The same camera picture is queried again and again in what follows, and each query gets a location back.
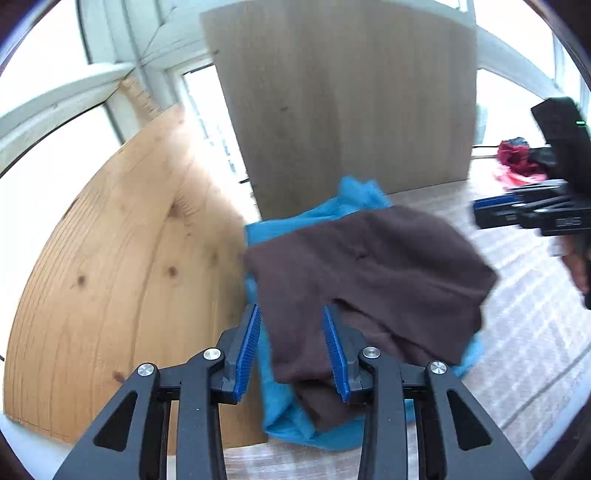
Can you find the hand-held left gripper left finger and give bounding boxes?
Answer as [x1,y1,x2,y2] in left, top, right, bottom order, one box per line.
[53,303,262,480]

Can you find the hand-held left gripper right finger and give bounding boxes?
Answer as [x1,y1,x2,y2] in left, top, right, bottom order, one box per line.
[322,305,534,480]

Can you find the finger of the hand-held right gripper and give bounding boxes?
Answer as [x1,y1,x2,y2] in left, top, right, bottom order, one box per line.
[475,198,574,230]
[473,181,572,213]

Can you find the brown fleece pants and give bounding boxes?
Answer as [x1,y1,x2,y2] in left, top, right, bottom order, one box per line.
[244,205,499,432]

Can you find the pink garment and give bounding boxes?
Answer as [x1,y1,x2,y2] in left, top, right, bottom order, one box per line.
[493,166,552,191]

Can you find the red garment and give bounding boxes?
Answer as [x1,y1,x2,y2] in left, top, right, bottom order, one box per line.
[496,137,532,174]

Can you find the light blue garment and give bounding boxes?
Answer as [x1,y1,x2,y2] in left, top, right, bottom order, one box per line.
[244,174,483,450]

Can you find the pink white plaid blanket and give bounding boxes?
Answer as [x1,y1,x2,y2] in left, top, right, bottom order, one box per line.
[222,178,591,480]

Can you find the pine wood board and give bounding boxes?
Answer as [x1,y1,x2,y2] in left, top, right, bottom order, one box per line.
[2,104,269,455]

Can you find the white window frame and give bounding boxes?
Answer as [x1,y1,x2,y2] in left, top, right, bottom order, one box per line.
[0,0,591,176]

